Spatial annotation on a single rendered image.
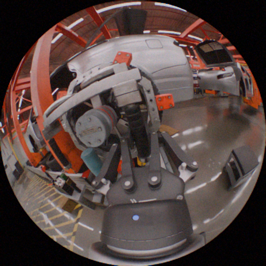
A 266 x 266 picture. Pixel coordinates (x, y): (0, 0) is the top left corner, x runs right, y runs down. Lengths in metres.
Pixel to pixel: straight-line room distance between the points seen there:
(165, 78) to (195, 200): 1.24
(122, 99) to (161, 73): 0.79
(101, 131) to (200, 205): 1.01
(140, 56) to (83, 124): 0.83
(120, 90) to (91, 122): 0.16
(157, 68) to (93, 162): 0.93
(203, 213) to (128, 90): 1.04
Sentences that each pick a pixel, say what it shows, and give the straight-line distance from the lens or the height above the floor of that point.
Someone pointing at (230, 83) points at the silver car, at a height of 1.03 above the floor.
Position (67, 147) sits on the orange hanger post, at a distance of 0.77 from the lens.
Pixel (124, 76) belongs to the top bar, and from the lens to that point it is 0.21.
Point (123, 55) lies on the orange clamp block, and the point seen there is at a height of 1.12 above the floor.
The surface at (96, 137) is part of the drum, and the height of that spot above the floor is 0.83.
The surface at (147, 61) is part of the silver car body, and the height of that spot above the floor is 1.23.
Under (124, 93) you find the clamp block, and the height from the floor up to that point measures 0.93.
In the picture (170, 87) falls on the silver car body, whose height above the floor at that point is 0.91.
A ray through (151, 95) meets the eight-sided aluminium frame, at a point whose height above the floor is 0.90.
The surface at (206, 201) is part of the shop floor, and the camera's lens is 1.03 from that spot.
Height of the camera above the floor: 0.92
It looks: 24 degrees down
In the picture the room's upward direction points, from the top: 18 degrees counter-clockwise
